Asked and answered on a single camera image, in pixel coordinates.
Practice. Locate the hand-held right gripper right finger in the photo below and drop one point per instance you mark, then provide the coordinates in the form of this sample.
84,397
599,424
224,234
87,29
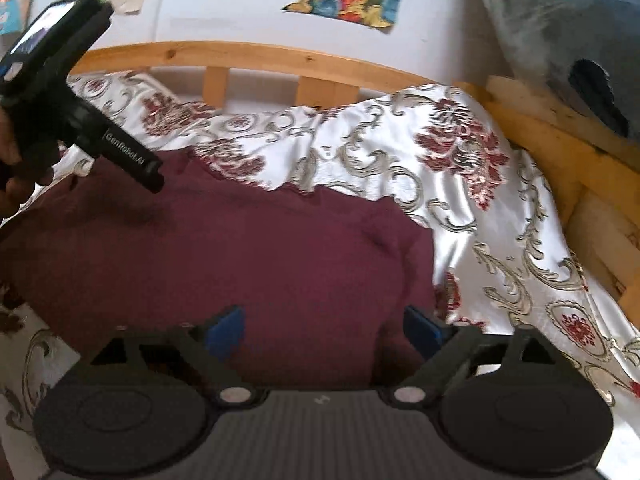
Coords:
422,330

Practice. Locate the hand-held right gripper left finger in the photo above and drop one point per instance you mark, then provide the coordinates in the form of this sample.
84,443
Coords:
227,330

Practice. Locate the maroon long-sleeved top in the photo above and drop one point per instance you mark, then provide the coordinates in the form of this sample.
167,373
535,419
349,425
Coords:
225,260

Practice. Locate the person's left hand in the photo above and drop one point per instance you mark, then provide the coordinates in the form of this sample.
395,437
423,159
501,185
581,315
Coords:
15,182

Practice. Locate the orange-haired figure blue poster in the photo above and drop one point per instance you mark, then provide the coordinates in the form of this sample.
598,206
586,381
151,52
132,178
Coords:
15,5

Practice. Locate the floral satin blanket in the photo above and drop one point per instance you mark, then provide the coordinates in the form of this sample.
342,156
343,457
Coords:
500,240

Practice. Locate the clear plastic bag of bedding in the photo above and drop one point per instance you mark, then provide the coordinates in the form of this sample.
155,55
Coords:
550,35

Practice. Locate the wooden bed frame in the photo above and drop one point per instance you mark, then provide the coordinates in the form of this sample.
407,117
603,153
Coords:
250,57

